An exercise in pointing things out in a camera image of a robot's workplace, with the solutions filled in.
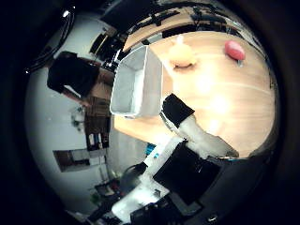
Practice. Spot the dark wall frame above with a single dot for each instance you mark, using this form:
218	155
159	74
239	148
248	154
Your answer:
78	159

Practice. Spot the orange plush toy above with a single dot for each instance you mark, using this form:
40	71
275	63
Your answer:
182	54

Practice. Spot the bright ceiling lamp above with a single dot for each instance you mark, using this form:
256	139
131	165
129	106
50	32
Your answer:
65	13

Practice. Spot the wooden background table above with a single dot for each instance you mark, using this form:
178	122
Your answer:
162	25

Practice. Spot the dark brown shelf cabinet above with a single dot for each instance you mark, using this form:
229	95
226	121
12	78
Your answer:
97	123

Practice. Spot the pink red plush toy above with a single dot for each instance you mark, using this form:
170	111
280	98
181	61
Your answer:
235	50

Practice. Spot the white rectangular plastic container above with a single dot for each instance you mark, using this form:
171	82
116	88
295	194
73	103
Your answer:
137	84

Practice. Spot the person in black shirt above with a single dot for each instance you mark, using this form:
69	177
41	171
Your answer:
73	73

